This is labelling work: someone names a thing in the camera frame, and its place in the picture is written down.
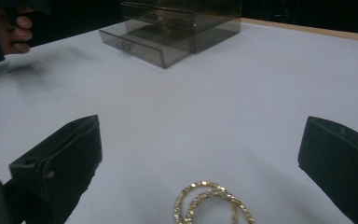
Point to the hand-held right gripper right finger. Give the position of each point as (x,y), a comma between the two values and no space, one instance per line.
(341,161)

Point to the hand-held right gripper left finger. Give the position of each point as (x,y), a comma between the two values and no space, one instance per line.
(65,155)

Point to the smoky clear plastic drawer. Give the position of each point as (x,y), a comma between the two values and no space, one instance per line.
(155,53)

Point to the smoky clear drawer organiser case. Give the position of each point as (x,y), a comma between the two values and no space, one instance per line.
(211,18)

